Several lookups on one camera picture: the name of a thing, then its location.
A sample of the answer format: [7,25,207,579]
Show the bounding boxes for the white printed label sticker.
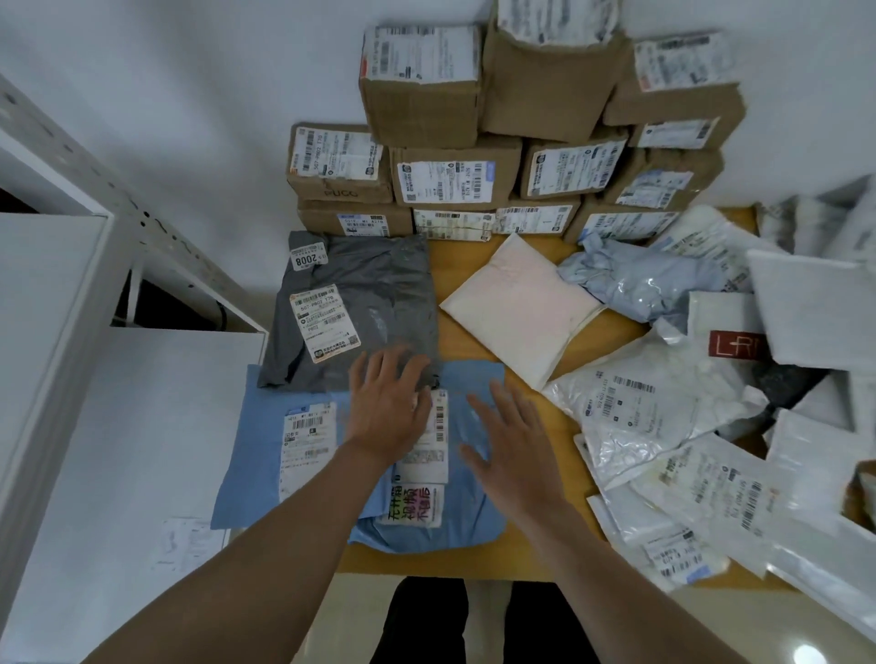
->
[153,516,227,573]

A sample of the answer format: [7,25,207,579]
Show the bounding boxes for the brown box white barcode label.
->
[603,30,746,128]

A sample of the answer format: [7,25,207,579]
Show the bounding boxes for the black bubble mailer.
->
[752,362,822,411]

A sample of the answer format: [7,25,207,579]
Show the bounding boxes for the person's left forearm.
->
[81,441,398,664]

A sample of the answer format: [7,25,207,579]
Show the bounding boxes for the INS BAHA cardboard box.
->
[297,198,415,239]

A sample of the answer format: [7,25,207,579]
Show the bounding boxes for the wooden table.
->
[335,204,876,593]

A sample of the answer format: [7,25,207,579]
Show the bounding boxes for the brown box large label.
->
[287,122,395,204]

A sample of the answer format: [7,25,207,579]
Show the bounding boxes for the person's left hand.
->
[341,346,434,469]

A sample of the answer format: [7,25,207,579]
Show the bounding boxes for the person's right hand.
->
[458,379,570,529]

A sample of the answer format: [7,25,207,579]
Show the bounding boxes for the stack of cardboard boxes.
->
[359,0,747,210]

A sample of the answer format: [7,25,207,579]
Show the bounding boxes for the white metal shelf rack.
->
[0,75,272,664]

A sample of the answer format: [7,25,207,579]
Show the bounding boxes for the grey poly mailer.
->
[258,231,443,391]

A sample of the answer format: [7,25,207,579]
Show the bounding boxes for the white bubble mailer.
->
[746,249,876,374]

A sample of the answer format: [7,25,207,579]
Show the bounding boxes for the tall brown box double label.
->
[412,204,495,242]

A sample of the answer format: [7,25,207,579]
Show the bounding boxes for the person's black trousers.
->
[369,577,600,664]

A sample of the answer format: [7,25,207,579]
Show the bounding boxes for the smooth light blue mailer package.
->
[210,362,391,532]

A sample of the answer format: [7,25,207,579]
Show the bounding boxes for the blue plastic mailer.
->
[349,362,507,554]

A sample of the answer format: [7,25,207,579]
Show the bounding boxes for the cream mailer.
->
[439,232,607,391]

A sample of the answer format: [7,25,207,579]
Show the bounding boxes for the person's right forearm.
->
[519,503,747,664]

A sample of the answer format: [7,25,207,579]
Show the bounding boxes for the pile of white mailers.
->
[544,204,876,593]

